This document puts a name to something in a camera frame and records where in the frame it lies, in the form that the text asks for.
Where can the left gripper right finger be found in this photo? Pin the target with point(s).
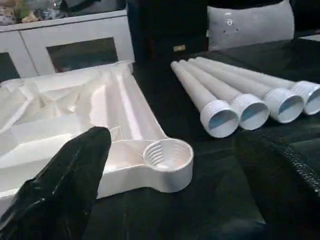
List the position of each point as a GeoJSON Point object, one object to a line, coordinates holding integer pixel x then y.
{"type": "Point", "coordinates": [282, 195]}

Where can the black box with gold label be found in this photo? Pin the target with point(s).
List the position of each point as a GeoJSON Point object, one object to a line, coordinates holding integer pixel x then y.
{"type": "Point", "coordinates": [162, 25]}

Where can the white glass-door cabinet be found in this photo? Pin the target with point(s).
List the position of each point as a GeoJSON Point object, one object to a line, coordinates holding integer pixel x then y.
{"type": "Point", "coordinates": [75, 32]}

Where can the black work mat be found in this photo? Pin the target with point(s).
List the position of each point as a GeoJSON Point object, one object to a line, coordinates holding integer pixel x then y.
{"type": "Point", "coordinates": [212, 175]}

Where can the white plastic table leg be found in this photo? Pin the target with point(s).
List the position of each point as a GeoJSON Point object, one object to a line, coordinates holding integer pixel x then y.
{"type": "Point", "coordinates": [217, 82]}
{"type": "Point", "coordinates": [240, 77]}
{"type": "Point", "coordinates": [265, 75]}
{"type": "Point", "coordinates": [197, 90]}

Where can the grey cushion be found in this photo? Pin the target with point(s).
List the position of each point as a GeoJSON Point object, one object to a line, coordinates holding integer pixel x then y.
{"type": "Point", "coordinates": [250, 25]}

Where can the white flat board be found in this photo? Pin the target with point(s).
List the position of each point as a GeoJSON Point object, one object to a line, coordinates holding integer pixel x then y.
{"type": "Point", "coordinates": [310, 37]}

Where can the white plastic table top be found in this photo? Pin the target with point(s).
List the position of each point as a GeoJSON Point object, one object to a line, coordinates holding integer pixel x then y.
{"type": "Point", "coordinates": [75, 107]}

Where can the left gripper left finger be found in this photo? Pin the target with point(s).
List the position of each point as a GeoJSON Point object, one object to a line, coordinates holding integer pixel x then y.
{"type": "Point", "coordinates": [62, 190]}

